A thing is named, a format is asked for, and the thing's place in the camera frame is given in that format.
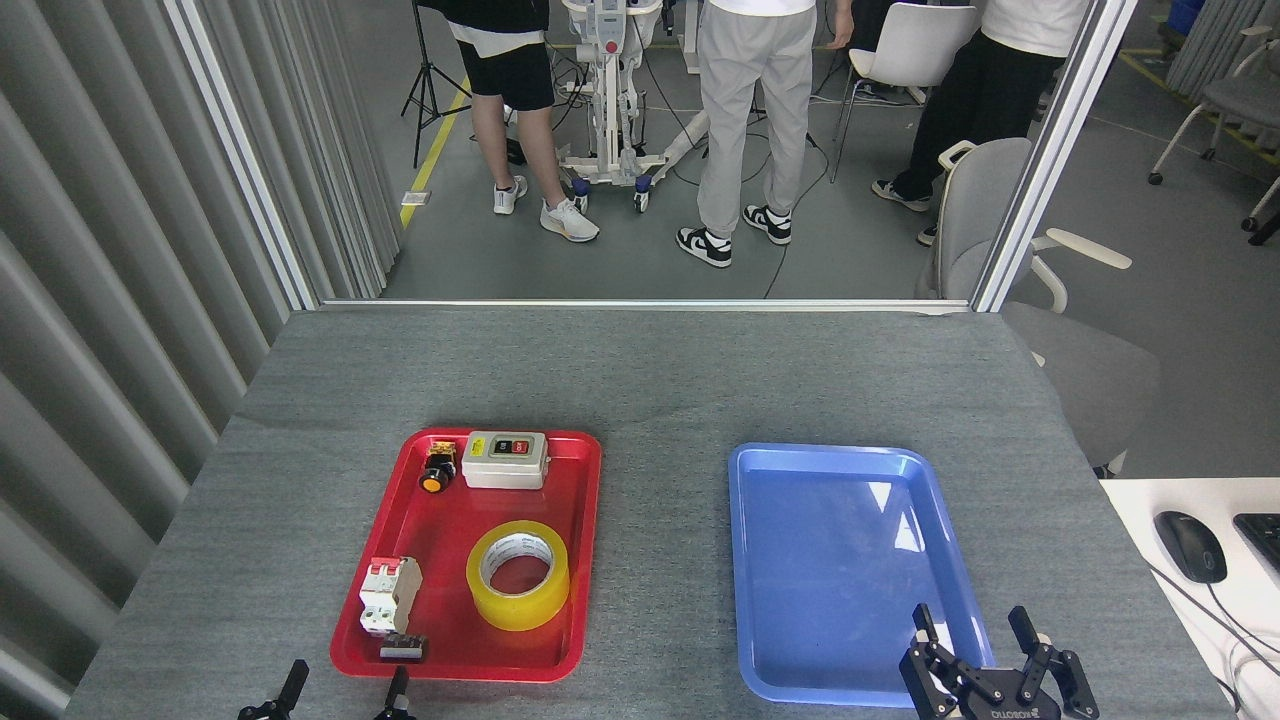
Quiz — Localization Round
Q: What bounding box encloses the grey office chair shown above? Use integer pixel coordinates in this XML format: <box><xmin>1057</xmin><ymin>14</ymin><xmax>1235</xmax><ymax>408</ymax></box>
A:
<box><xmin>915</xmin><ymin>137</ymin><xmax>1161</xmax><ymax>479</ymax></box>

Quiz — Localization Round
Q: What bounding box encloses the person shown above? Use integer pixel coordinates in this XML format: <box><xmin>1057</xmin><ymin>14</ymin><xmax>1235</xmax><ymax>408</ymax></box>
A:
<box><xmin>418</xmin><ymin>0</ymin><xmax>601</xmax><ymax>244</ymax></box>
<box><xmin>676</xmin><ymin>0</ymin><xmax>855</xmax><ymax>269</ymax></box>
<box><xmin>871</xmin><ymin>0</ymin><xmax>1091</xmax><ymax>247</ymax></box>

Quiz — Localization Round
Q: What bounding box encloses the black tripod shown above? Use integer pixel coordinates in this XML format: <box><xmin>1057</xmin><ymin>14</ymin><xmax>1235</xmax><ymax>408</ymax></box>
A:
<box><xmin>400</xmin><ymin>0</ymin><xmax>473</xmax><ymax>169</ymax></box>

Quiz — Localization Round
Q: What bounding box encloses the black mouse cable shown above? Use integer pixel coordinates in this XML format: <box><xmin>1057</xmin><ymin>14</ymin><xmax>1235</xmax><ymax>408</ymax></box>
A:
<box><xmin>1140</xmin><ymin>560</ymin><xmax>1280</xmax><ymax>691</ymax></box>

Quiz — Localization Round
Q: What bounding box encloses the blue plastic tray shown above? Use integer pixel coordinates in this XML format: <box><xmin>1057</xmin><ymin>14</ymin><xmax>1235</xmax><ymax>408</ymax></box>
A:
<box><xmin>727</xmin><ymin>442</ymin><xmax>998</xmax><ymax>708</ymax></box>

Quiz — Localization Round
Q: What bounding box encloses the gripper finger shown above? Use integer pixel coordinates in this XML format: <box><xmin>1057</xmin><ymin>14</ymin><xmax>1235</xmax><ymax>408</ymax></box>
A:
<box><xmin>238</xmin><ymin>659</ymin><xmax>310</xmax><ymax>720</ymax></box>
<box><xmin>375</xmin><ymin>665</ymin><xmax>417</xmax><ymax>720</ymax></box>

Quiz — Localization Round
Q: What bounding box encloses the silver frame post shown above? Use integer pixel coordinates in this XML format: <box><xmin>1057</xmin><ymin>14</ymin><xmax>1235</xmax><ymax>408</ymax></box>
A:
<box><xmin>970</xmin><ymin>0</ymin><xmax>1141</xmax><ymax>313</ymax></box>
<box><xmin>163</xmin><ymin>0</ymin><xmax>321</xmax><ymax>311</ymax></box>

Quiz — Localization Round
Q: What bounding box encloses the white desk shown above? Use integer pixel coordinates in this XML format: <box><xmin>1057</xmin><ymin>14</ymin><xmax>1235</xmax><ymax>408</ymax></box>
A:
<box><xmin>1098</xmin><ymin>476</ymin><xmax>1280</xmax><ymax>720</ymax></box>

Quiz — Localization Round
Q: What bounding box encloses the white plastic chair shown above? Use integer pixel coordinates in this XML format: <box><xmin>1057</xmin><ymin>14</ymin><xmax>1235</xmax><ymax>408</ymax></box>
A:
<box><xmin>830</xmin><ymin>2</ymin><xmax>981</xmax><ymax>184</ymax></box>

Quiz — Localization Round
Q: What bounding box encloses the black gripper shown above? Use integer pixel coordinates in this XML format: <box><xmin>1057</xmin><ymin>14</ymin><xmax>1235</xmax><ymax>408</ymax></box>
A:
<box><xmin>899</xmin><ymin>603</ymin><xmax>1099</xmax><ymax>720</ymax></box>

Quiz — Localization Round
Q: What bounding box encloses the red plastic tray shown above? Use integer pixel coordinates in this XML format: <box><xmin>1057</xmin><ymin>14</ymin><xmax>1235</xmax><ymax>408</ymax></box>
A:
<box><xmin>330</xmin><ymin>428</ymin><xmax>603</xmax><ymax>684</ymax></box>

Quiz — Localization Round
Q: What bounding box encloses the grey switch box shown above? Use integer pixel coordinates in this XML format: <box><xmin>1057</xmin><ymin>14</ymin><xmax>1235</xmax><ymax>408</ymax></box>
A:
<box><xmin>461</xmin><ymin>430</ymin><xmax>550</xmax><ymax>491</ymax></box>

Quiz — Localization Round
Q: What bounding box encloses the black floor cable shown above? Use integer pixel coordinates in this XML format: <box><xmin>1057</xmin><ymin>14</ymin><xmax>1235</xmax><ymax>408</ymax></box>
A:
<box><xmin>764</xmin><ymin>130</ymin><xmax>831</xmax><ymax>299</ymax></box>

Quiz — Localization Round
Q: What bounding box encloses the black keyboard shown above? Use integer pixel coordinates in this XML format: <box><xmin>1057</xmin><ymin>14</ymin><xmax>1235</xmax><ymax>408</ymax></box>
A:
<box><xmin>1232</xmin><ymin>512</ymin><xmax>1280</xmax><ymax>589</ymax></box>

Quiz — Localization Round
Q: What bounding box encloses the grey chair with white legs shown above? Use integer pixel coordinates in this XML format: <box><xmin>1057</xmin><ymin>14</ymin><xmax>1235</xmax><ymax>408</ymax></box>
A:
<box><xmin>1148</xmin><ymin>25</ymin><xmax>1280</xmax><ymax>246</ymax></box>

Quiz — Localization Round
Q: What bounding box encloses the white stand on wheels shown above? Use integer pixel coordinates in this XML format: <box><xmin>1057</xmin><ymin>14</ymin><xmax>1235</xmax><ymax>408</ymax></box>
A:
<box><xmin>556</xmin><ymin>0</ymin><xmax>711</xmax><ymax>214</ymax></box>

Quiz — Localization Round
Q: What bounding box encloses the yellow tape roll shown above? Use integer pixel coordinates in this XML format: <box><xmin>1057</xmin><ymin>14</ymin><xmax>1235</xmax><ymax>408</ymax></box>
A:
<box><xmin>465</xmin><ymin>519</ymin><xmax>571</xmax><ymax>632</ymax></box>

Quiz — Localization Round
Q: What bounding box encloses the black orange push button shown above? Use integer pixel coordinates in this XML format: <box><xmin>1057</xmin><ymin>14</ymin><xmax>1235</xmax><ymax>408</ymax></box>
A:
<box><xmin>418</xmin><ymin>441</ymin><xmax>459</xmax><ymax>494</ymax></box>

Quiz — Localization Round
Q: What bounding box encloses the white circuit breaker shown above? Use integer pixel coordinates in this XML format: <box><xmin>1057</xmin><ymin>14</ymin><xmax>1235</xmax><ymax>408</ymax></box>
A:
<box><xmin>359</xmin><ymin>556</ymin><xmax>424</xmax><ymax>638</ymax></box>

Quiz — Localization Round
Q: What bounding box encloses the silver frame rail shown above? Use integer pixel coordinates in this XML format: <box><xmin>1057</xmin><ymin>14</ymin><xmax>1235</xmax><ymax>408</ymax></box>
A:
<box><xmin>318</xmin><ymin>298</ymin><xmax>973</xmax><ymax>313</ymax></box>

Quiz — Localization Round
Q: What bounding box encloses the black computer mouse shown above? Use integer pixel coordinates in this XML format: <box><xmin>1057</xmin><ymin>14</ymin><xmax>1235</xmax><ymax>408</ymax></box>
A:
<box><xmin>1153</xmin><ymin>510</ymin><xmax>1229</xmax><ymax>585</ymax></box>

